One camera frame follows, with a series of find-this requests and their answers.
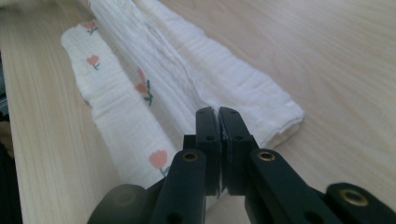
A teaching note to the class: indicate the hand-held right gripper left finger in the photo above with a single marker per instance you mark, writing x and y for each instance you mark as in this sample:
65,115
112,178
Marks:
211,149

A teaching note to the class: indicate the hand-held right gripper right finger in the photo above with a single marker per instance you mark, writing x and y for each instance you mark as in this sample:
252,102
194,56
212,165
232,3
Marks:
235,155

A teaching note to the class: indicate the white flower-print towel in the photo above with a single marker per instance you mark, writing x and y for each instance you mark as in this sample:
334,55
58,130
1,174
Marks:
124,124

